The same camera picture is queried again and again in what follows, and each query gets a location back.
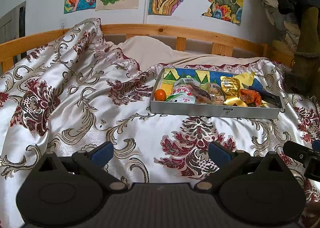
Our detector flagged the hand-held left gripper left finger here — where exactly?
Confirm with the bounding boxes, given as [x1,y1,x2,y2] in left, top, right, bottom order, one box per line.
[32,141,128,192]

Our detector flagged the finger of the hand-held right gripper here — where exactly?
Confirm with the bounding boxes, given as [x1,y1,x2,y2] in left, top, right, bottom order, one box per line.
[283,140,320,162]

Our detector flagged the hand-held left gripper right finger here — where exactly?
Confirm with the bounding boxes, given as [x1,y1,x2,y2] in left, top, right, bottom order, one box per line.
[194,141,291,192]

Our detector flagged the grey box with painted lining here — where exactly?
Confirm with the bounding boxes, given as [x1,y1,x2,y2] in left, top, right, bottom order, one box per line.
[150,67,283,120]

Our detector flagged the white and dark blue packet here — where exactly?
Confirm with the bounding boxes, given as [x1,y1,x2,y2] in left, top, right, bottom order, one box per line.
[249,85,281,107]

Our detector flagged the reddish brown snack packet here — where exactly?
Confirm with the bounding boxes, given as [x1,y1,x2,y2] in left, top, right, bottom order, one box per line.
[189,83,213,105]

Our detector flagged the gold foil packet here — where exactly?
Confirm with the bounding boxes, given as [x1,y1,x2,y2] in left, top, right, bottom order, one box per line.
[220,75,248,107]

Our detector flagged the orange snack packet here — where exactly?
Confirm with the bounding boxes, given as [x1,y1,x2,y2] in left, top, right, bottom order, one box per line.
[241,89,263,107]

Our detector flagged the white and green packet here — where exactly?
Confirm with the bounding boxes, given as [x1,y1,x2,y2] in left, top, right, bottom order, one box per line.
[166,78,198,104]

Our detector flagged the orange tangerine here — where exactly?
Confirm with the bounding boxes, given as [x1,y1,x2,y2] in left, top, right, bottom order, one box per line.
[154,89,168,102]

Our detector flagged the white floral satin blanket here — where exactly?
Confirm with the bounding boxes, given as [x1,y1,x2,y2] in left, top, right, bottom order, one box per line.
[0,18,320,228]

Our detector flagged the olive green cloth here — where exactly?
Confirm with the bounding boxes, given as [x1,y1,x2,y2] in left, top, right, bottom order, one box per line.
[291,7,320,95]

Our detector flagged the white pillow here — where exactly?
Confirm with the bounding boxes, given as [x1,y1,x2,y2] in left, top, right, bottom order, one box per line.
[105,35,266,71]

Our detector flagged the floral patterned cloth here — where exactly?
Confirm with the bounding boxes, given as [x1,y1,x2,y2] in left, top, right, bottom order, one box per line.
[257,0,303,51]

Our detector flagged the grey door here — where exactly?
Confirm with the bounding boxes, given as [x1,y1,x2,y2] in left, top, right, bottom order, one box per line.
[0,1,27,59]

